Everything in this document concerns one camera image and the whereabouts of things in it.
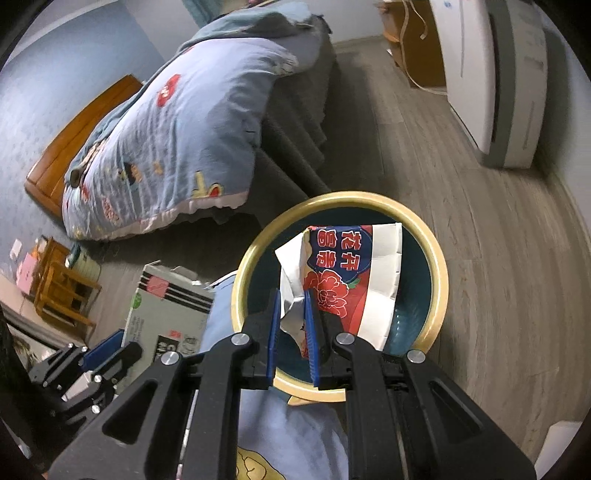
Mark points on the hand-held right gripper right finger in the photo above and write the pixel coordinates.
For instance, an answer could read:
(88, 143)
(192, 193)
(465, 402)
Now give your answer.
(311, 341)

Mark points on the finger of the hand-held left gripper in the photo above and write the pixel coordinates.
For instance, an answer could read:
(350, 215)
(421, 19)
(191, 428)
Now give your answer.
(122, 357)
(104, 348)

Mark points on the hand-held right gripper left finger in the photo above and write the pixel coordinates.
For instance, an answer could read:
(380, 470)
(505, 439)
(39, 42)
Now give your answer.
(272, 332)

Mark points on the grey striped cardboard box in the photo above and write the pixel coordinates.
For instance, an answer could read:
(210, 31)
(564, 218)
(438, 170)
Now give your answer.
(175, 318)

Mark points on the red floral paper packet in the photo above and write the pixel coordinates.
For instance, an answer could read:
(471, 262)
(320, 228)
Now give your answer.
(351, 277)

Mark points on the blue bin with yellow rim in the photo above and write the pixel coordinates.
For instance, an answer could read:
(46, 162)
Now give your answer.
(434, 277)

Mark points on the wooden nightstand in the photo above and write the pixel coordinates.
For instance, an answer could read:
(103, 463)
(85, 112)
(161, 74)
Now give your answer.
(60, 286)

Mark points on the pale green jug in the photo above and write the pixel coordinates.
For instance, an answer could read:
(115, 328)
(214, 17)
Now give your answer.
(87, 265)

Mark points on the blue cartoon printed blanket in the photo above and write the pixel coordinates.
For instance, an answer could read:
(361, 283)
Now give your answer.
(286, 434)

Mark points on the pink paper item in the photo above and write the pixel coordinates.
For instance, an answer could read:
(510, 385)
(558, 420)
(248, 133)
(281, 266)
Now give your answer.
(26, 272)

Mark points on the grey bed skirt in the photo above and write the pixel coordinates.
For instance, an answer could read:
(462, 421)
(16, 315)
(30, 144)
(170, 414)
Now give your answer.
(295, 138)

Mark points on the wooden headboard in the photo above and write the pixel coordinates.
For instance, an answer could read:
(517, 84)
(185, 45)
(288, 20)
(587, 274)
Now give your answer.
(69, 147)

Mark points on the bed with blue quilt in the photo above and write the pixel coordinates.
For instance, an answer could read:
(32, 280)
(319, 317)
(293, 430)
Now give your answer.
(184, 138)

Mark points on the wooden cabinet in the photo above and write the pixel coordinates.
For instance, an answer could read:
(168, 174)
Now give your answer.
(425, 46)

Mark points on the white air purifier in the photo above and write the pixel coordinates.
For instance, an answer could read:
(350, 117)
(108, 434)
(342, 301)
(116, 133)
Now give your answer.
(485, 69)

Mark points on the teal curtain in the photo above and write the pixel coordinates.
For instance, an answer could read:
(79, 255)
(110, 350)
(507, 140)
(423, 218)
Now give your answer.
(196, 11)

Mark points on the white wall socket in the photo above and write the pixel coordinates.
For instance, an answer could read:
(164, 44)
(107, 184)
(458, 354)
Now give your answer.
(16, 249)

